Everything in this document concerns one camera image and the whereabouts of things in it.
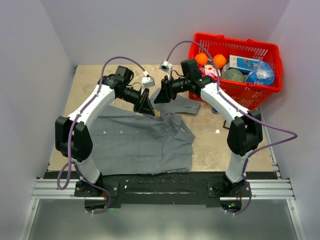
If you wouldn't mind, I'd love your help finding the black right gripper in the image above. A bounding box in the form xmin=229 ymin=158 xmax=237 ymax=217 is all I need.
xmin=154 ymin=75 xmax=190 ymax=105

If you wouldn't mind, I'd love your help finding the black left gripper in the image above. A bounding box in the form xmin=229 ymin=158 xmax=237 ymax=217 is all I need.
xmin=118 ymin=86 xmax=156 ymax=116

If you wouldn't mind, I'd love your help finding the gold brooch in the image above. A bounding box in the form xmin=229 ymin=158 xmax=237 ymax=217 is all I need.
xmin=154 ymin=109 xmax=161 ymax=117

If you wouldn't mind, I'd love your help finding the grey button-up shirt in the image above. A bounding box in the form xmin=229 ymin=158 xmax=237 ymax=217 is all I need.
xmin=89 ymin=95 xmax=201 ymax=176

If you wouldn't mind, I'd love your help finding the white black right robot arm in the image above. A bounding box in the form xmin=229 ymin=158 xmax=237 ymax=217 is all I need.
xmin=154 ymin=59 xmax=263 ymax=197

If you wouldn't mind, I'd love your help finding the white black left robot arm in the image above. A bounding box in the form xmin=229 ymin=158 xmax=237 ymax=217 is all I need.
xmin=55 ymin=66 xmax=155 ymax=196

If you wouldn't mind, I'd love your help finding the pink white small box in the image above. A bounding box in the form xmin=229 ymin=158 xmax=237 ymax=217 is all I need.
xmin=198 ymin=64 xmax=221 ymax=78

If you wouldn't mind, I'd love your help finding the blue silver drink can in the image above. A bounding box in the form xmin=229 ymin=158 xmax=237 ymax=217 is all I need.
xmin=211 ymin=107 xmax=219 ymax=114

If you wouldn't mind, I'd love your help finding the orange fruit left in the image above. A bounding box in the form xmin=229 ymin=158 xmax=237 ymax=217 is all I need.
xmin=194 ymin=52 xmax=208 ymax=66

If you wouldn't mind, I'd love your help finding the orange fruit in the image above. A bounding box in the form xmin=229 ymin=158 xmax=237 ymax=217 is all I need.
xmin=213 ymin=54 xmax=227 ymax=69
xmin=194 ymin=52 xmax=208 ymax=66

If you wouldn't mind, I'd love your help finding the orange fruit right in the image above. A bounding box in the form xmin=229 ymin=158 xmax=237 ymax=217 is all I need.
xmin=213 ymin=54 xmax=227 ymax=69

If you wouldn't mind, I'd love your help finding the green melon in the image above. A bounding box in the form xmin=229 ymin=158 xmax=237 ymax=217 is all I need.
xmin=221 ymin=68 xmax=246 ymax=83

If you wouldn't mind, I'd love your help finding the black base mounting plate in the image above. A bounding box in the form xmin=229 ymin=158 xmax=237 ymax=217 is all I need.
xmin=43 ymin=171 xmax=279 ymax=210

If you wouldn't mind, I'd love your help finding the white blue light bulb box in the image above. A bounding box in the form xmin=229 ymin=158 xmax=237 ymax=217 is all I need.
xmin=228 ymin=55 xmax=259 ymax=75

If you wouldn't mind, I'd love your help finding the red plastic shopping basket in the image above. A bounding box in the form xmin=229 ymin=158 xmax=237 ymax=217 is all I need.
xmin=193 ymin=32 xmax=283 ymax=110

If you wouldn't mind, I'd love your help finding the blue plastic bag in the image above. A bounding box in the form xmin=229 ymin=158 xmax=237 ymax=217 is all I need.
xmin=245 ymin=60 xmax=275 ymax=86

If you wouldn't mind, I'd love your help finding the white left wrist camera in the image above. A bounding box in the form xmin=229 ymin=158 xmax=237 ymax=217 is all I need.
xmin=141 ymin=76 xmax=155 ymax=88

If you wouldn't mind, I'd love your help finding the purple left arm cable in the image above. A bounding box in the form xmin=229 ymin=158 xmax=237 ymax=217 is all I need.
xmin=56 ymin=56 xmax=151 ymax=215

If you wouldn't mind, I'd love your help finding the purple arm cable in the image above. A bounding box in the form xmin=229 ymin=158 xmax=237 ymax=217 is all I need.
xmin=56 ymin=56 xmax=151 ymax=215
xmin=166 ymin=40 xmax=299 ymax=216

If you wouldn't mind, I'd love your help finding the black rectangular frame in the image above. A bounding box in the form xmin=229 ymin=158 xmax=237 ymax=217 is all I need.
xmin=222 ymin=120 xmax=230 ymax=130

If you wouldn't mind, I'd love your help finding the aluminium frame rail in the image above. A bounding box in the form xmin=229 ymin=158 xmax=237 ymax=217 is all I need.
xmin=18 ymin=177 xmax=78 ymax=240

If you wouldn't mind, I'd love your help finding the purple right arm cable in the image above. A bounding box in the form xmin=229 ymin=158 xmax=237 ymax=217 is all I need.
xmin=166 ymin=40 xmax=299 ymax=216

